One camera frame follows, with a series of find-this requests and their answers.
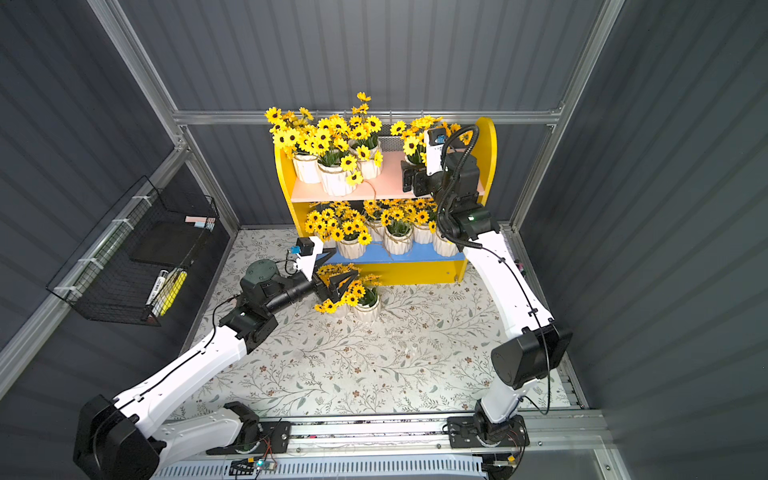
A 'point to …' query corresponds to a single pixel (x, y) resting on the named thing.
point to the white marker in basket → (162, 275)
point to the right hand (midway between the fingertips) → (428, 155)
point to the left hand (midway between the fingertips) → (343, 261)
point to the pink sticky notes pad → (202, 222)
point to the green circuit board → (248, 466)
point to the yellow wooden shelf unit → (361, 207)
